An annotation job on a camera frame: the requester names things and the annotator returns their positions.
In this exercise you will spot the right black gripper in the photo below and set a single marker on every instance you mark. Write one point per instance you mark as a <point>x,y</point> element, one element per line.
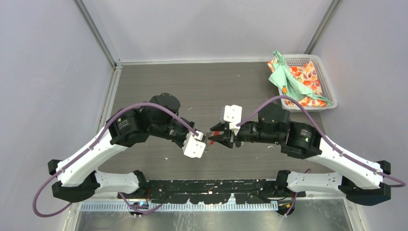
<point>228,138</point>

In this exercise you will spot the red handled metal keyring holder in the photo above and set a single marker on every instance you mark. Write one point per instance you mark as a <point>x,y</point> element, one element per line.
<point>211,138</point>

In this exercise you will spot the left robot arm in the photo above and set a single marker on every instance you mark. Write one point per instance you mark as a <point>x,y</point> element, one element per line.
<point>79,178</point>

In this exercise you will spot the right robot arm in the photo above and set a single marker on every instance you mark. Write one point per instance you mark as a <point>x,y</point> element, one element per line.
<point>359,180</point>

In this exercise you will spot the green cloth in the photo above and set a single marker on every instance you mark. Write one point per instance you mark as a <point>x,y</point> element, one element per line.
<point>287,83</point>

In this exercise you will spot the orange patterned cloth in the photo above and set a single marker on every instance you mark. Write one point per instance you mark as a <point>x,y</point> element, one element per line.
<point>306,76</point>

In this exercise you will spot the white plastic basket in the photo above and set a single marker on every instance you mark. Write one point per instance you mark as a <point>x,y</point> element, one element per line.
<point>323,77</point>

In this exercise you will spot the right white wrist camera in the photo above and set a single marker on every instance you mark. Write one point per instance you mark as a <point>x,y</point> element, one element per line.
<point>231,114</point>

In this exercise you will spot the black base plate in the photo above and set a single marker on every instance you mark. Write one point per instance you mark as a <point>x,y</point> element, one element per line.
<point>210,192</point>

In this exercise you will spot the aluminium rail frame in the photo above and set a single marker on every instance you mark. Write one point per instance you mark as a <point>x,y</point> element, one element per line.
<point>128,185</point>

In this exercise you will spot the white slotted cable duct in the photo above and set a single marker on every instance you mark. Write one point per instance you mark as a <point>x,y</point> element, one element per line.
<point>119,206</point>

